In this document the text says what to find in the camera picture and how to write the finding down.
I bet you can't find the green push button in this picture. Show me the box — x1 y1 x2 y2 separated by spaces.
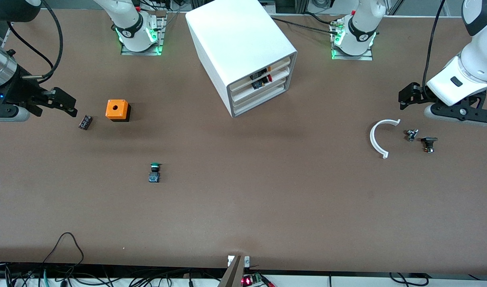
149 162 163 183

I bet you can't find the white drawer with red button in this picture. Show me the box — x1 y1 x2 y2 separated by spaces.
230 67 291 100

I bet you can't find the white drawer with orange button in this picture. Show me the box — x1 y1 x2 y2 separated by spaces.
228 56 292 90

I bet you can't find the red push button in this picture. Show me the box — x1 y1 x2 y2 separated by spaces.
251 75 273 89

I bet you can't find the white drawer cabinet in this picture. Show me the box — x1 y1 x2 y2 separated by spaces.
185 0 298 118

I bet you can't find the white curved plastic arc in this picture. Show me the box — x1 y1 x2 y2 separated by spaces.
370 119 401 159

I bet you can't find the orange box with hole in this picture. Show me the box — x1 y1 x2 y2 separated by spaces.
105 99 131 122

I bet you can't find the circuit board with red light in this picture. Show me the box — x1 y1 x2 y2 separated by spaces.
242 273 274 287

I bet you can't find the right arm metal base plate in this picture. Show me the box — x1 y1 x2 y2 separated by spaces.
121 11 167 56

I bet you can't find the black cable on table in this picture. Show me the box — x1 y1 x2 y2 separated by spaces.
269 17 344 33

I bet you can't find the black looped cable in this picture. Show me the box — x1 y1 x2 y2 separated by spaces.
42 232 84 265

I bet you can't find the black curled cable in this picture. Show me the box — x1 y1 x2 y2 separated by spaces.
389 272 427 287

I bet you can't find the brown angled bracket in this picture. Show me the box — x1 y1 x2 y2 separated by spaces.
218 255 244 287

